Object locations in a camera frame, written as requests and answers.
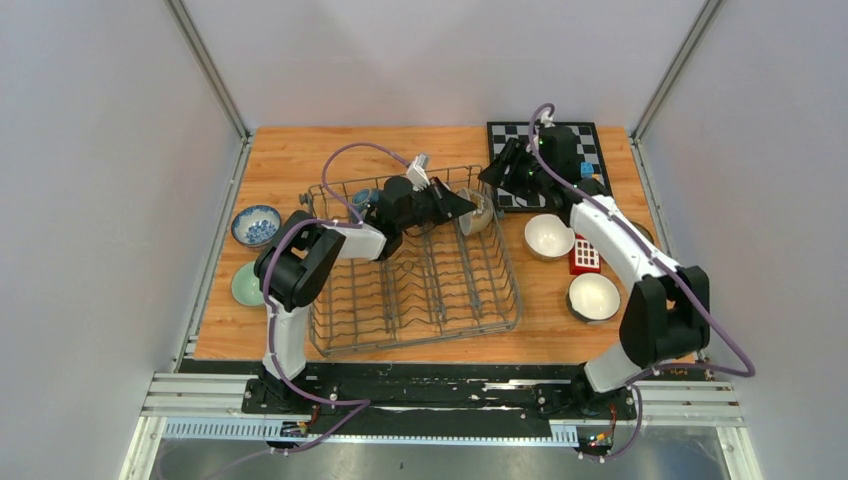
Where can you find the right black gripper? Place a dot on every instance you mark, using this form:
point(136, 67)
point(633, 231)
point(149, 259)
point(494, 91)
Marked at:
point(515, 154)

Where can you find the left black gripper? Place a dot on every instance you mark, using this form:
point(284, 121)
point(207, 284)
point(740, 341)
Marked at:
point(447, 205)

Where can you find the beige speckled bowl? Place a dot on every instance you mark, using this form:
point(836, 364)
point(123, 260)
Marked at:
point(477, 220)

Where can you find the cream beige bowl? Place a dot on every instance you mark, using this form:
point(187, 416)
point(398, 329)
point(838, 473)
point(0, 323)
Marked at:
point(548, 238)

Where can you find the grey wire dish rack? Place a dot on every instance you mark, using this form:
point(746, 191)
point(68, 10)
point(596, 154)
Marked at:
point(439, 285)

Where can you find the black striped bowl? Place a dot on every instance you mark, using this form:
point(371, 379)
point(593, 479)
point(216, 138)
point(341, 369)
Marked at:
point(643, 231)

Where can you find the dark blue white bowl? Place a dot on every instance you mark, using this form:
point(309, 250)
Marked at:
point(593, 298)

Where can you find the blue floral white bowl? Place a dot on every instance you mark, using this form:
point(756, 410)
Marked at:
point(255, 226)

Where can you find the pale green bowl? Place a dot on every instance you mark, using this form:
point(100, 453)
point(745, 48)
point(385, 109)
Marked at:
point(245, 286)

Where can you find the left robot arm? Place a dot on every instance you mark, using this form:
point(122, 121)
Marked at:
point(295, 267)

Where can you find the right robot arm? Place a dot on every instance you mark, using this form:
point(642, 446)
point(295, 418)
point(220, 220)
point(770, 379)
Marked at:
point(664, 318)

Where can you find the orange blue toy car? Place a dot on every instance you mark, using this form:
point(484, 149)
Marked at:
point(589, 170)

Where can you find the dark teal glazed bowl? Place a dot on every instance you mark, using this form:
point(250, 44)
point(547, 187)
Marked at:
point(364, 198)

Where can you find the black white checkerboard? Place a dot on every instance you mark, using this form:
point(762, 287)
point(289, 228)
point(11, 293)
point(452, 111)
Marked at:
point(583, 152)

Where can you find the red white toy block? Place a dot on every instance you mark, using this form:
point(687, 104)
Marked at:
point(584, 258)

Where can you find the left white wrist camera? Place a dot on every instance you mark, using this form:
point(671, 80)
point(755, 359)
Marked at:
point(417, 173)

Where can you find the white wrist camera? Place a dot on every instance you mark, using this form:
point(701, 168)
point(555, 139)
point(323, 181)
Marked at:
point(546, 119)
point(417, 173)

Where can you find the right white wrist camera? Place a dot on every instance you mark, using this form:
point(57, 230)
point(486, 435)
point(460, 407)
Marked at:
point(546, 119)

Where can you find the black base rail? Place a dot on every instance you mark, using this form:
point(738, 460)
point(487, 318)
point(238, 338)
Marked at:
point(428, 404)

